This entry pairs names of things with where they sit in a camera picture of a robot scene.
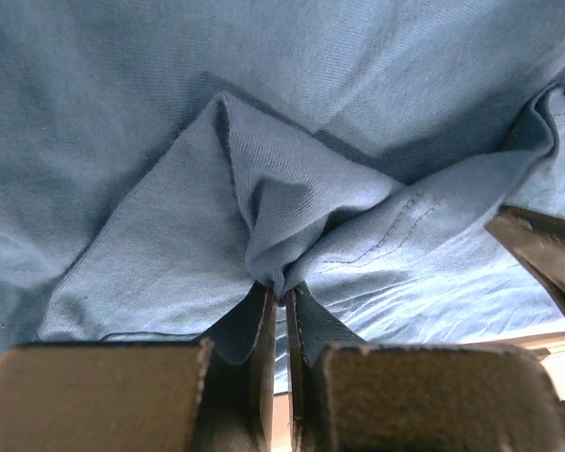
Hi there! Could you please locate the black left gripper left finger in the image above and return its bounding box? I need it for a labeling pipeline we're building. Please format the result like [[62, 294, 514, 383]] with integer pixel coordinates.
[[0, 284, 276, 451]]

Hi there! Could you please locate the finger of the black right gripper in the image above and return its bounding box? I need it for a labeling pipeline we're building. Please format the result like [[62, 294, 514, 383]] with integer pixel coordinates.
[[485, 205, 565, 317]]

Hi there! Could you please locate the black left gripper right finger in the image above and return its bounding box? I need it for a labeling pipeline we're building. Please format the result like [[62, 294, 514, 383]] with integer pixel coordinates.
[[285, 284, 565, 451]]

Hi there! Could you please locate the dark blue t shirt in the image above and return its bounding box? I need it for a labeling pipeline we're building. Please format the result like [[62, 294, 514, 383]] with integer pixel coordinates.
[[0, 0, 565, 392]]

